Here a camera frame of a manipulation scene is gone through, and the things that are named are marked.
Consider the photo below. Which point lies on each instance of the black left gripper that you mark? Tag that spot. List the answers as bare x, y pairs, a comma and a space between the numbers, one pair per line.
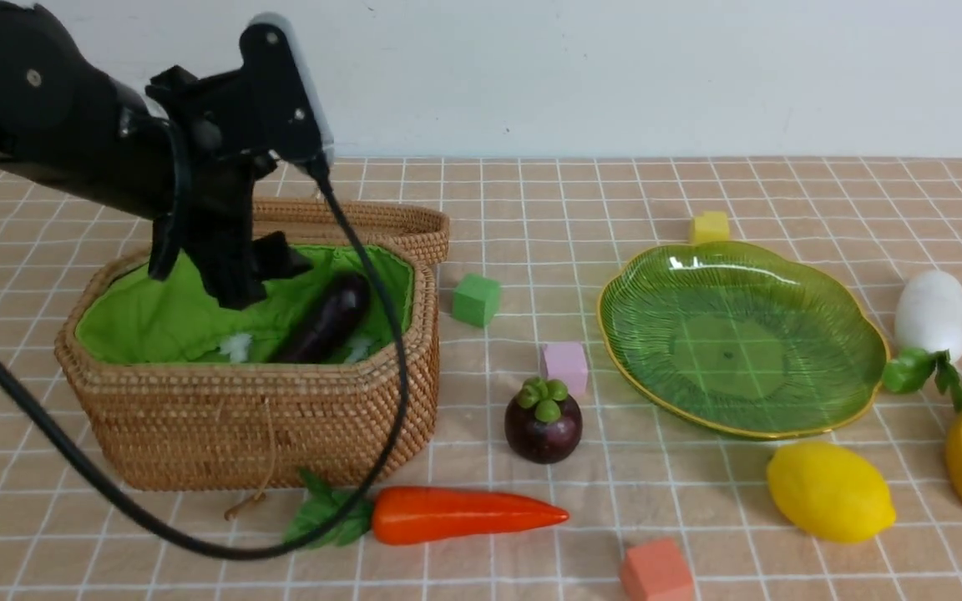
217, 152

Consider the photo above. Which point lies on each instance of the dark purple eggplant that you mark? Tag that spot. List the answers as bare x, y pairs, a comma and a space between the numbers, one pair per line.
327, 323

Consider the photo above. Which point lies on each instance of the orange carrot with leaves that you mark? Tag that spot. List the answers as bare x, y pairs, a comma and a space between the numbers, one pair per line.
408, 515

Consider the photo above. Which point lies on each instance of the dark purple mangosteen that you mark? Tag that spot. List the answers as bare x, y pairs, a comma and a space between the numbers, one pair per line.
542, 422

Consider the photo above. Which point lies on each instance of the yellow lemon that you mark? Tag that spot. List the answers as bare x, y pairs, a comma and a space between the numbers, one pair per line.
830, 492

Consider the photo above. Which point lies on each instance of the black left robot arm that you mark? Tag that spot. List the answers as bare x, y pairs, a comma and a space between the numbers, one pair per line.
66, 125

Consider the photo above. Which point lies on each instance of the green fabric basket lining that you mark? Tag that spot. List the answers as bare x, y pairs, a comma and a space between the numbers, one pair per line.
144, 321

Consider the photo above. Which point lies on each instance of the woven wicker basket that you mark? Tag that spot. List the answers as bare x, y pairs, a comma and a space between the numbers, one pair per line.
201, 427

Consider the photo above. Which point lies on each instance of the green foam cube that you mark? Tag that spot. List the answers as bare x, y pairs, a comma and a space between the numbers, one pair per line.
476, 300

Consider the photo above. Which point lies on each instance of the pink foam cube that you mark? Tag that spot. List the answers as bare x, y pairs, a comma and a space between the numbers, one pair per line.
566, 361

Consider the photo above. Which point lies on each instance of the yellow foam cube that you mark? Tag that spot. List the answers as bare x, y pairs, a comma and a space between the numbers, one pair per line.
708, 227

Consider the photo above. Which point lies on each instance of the green glass leaf plate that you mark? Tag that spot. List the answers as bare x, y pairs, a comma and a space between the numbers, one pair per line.
735, 338

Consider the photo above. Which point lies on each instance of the beige checkered tablecloth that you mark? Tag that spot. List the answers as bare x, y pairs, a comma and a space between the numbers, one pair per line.
552, 233

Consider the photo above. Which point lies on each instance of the orange foam cube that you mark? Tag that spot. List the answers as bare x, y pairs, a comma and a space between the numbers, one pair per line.
657, 570

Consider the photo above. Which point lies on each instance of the white radish with leaves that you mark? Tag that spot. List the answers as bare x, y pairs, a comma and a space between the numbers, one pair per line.
928, 334

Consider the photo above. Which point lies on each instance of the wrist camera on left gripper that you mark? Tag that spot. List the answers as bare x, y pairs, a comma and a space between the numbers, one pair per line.
291, 119

